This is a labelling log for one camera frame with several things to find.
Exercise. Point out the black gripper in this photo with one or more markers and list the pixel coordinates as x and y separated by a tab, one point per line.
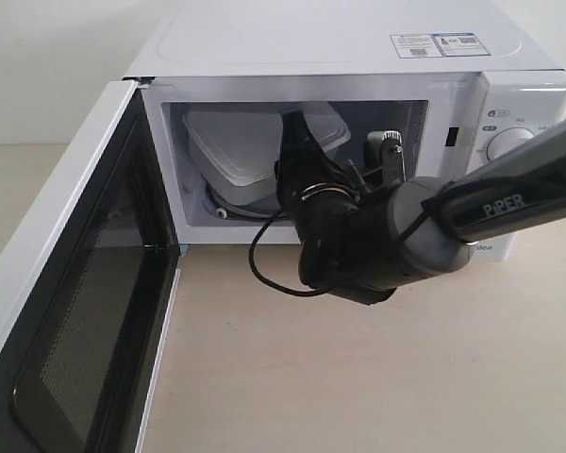
307	180

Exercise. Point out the white plastic lidded container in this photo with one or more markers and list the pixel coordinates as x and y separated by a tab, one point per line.
235	145

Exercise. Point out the white microwave door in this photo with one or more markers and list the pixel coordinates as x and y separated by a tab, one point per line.
86	282

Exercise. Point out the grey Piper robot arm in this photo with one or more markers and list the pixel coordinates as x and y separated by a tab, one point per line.
363	246

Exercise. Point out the white Midea microwave oven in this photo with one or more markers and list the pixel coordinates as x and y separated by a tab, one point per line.
340	52

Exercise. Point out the glass turntable plate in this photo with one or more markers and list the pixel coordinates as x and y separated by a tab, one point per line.
258	211

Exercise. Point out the white label sticker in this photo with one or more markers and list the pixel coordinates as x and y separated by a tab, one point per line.
415	46

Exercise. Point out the blue label sticker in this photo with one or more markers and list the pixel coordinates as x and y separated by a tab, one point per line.
460	45

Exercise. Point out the white upper power knob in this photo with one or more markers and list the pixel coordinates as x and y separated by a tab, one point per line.
506	141

